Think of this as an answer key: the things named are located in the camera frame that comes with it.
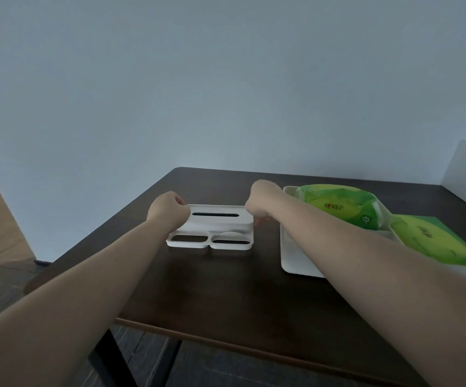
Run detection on person's right hand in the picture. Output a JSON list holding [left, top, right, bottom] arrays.
[[244, 180, 287, 220]]

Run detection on person's left hand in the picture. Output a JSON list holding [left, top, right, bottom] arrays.
[[147, 191, 191, 231]]

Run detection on white plastic tissue box lid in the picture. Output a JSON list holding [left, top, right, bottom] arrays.
[[166, 204, 255, 251]]

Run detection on person's right forearm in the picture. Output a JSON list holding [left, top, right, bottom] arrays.
[[266, 192, 466, 387]]

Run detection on person's left forearm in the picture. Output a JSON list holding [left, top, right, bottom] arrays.
[[0, 218, 180, 387]]

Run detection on white plastic tissue box base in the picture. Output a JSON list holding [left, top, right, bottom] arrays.
[[280, 185, 403, 278]]

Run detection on dark wooden table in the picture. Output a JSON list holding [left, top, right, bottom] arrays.
[[24, 167, 466, 387]]

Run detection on green tissue pack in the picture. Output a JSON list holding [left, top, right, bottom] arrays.
[[389, 214, 466, 270], [298, 184, 387, 231]]

